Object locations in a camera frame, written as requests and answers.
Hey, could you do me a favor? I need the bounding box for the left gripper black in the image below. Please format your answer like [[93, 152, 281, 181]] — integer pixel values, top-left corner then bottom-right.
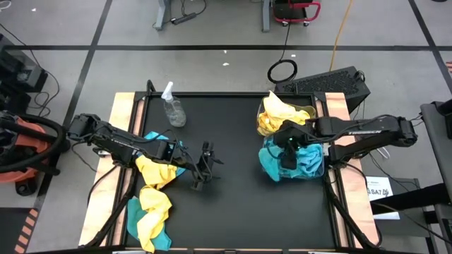
[[192, 140, 225, 193]]

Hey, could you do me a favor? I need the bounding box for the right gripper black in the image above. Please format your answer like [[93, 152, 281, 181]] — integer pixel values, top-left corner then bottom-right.
[[272, 119, 314, 171]]

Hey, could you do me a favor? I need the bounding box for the clear spray bottle white nozzle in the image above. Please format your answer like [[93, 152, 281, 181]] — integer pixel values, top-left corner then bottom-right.
[[160, 81, 187, 128]]

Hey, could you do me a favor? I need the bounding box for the wooden table side board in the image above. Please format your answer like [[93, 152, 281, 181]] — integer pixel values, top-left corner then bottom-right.
[[78, 92, 145, 247], [316, 92, 381, 247]]

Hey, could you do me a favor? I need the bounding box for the black computer tower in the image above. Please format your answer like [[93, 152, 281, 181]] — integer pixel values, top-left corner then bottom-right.
[[274, 66, 371, 114]]

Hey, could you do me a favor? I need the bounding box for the white paper sign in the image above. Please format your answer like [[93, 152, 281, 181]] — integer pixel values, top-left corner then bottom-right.
[[365, 176, 401, 221]]

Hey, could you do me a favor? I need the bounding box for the black power strip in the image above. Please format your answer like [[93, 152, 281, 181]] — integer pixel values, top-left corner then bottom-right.
[[169, 12, 198, 26]]

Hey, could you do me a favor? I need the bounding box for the grey desk leg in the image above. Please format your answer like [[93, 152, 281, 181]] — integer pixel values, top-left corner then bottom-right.
[[153, 0, 173, 32], [260, 0, 272, 33]]

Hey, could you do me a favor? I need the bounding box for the red black cart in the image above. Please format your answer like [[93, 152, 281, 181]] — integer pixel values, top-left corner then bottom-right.
[[273, 0, 322, 28]]

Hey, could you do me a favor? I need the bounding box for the orange black shop vacuum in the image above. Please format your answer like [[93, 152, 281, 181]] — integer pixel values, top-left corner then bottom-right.
[[0, 110, 71, 197]]

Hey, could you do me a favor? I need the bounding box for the black equipment box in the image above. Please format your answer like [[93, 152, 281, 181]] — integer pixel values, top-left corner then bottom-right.
[[0, 33, 49, 93]]

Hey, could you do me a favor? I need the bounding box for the black coiled cable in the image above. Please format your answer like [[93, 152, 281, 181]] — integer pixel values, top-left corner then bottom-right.
[[267, 20, 299, 85]]

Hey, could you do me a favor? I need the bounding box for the yellow extension cable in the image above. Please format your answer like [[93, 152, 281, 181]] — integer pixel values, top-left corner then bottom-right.
[[328, 0, 355, 71]]

